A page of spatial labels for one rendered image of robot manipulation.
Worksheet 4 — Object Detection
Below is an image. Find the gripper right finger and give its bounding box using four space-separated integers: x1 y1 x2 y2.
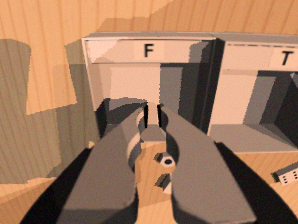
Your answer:
157 103 298 224

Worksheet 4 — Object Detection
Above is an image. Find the white domino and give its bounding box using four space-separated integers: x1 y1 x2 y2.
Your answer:
276 162 298 186

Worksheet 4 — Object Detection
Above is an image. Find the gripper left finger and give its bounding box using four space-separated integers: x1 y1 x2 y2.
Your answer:
19 104 148 224

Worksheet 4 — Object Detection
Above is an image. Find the silver hex nut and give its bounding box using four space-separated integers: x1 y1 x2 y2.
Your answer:
160 152 175 167

